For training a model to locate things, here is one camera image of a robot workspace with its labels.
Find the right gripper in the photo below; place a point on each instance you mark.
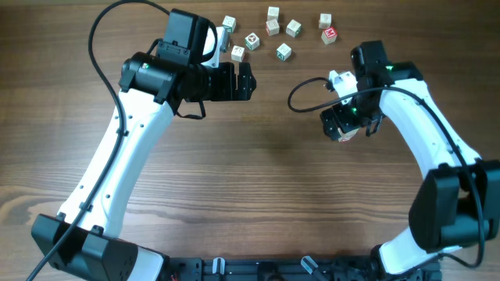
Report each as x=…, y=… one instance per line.
x=346, y=123

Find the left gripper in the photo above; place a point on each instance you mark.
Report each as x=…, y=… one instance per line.
x=226, y=91

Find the red-edged plain wooden block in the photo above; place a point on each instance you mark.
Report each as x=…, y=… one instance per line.
x=346, y=136

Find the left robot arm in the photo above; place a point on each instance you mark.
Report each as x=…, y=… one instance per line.
x=83, y=238

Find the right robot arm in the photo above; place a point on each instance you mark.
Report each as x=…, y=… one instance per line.
x=457, y=205

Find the plain block beside yellow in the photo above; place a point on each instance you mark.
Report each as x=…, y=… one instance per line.
x=237, y=54

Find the green picture wooden block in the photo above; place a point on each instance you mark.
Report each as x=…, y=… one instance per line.
x=252, y=41

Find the green A wooden block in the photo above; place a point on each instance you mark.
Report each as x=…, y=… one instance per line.
x=283, y=52

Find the red-edged centre block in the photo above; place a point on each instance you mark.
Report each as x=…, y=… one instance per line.
x=272, y=27

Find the green-edged upper left block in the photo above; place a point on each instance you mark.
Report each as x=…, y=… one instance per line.
x=229, y=24

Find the green-edged block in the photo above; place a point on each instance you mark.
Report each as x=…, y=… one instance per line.
x=229, y=24
x=293, y=29

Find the green-edged centre right block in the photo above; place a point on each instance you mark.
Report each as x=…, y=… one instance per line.
x=293, y=29

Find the top centre plain block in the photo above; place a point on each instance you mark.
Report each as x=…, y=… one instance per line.
x=273, y=13

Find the red M wooden block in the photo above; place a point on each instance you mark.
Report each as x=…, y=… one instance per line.
x=329, y=35

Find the plain block above M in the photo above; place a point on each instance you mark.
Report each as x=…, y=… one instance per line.
x=325, y=21

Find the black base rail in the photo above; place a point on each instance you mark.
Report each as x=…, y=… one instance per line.
x=348, y=268

